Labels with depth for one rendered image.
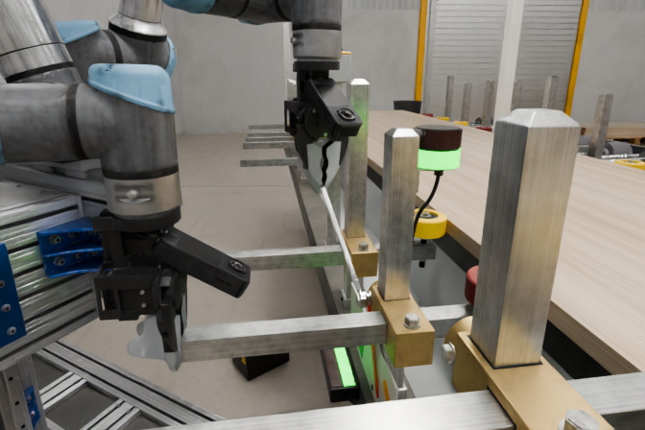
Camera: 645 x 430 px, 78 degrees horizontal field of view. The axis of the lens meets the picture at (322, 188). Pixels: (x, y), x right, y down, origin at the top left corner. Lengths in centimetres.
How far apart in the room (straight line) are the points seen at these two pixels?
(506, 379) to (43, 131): 43
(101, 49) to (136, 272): 55
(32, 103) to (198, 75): 813
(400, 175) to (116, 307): 36
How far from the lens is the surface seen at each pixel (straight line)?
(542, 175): 28
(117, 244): 49
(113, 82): 43
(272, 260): 75
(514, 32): 213
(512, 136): 28
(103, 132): 43
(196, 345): 54
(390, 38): 849
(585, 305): 59
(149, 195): 44
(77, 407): 154
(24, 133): 45
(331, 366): 72
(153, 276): 47
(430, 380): 85
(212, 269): 47
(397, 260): 55
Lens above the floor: 117
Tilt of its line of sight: 16 degrees down
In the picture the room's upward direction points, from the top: straight up
